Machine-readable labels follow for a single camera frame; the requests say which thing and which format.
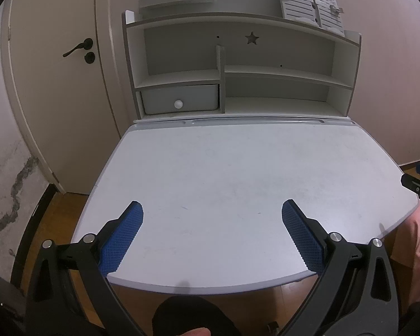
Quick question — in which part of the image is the white slatted book stand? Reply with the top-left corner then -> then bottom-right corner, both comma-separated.
275,0 -> 346,36

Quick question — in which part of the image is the white door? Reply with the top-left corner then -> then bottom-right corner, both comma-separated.
0,0 -> 134,195

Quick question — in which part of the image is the white hutch drawer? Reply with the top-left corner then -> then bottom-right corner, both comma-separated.
140,84 -> 220,115

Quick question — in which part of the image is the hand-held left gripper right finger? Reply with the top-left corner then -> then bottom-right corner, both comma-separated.
282,199 -> 400,336

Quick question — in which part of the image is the black door handle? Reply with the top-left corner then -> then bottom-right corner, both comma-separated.
63,38 -> 93,57

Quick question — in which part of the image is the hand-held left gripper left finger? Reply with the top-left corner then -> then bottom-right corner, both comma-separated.
26,200 -> 145,336

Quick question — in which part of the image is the person's dark trouser leg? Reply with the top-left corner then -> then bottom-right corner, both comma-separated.
152,296 -> 242,336

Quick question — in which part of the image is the white desk hutch shelf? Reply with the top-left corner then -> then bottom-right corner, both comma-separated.
122,10 -> 363,121

